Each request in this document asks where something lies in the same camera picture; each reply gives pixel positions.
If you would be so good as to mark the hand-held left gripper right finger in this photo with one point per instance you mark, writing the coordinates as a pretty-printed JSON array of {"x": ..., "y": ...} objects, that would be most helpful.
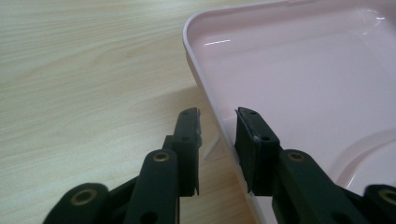
[{"x": 257, "y": 158}]

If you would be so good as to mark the pink plastic storage box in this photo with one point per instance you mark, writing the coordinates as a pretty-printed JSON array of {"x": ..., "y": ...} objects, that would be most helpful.
[{"x": 295, "y": 81}]

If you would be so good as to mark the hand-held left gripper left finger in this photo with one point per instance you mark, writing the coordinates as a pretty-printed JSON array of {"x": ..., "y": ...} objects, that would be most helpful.
[{"x": 188, "y": 155}]

